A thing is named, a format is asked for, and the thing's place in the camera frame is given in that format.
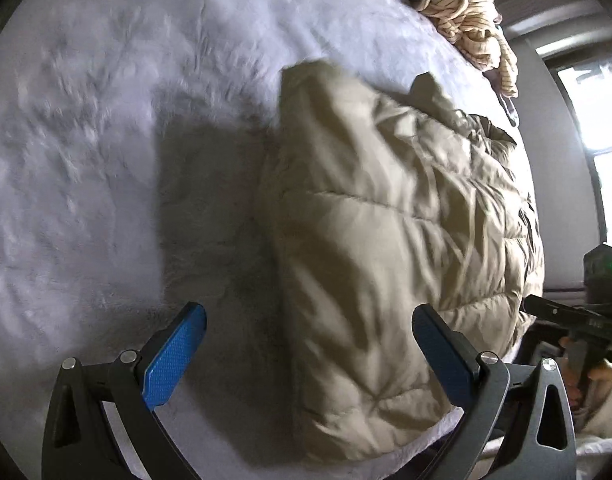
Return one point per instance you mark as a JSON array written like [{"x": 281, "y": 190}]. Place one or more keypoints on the cream brown striped fuzzy garment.
[{"x": 474, "y": 28}]

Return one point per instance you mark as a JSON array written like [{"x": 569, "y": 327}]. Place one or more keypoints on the lavender plush bed cover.
[{"x": 132, "y": 134}]

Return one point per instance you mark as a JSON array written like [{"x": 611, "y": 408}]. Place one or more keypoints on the white sleeved right forearm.
[{"x": 594, "y": 442}]

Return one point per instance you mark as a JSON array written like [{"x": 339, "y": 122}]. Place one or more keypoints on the beige quilted puffer jacket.
[{"x": 375, "y": 205}]

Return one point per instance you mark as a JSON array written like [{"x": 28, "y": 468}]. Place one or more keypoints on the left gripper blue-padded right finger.
[{"x": 527, "y": 404}]

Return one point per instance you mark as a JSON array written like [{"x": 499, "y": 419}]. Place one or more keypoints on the window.
[{"x": 585, "y": 79}]

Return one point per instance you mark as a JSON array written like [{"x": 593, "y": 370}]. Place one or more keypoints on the person's right hand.
[{"x": 600, "y": 378}]

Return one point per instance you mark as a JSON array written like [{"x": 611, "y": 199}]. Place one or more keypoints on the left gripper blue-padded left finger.
[{"x": 79, "y": 442}]

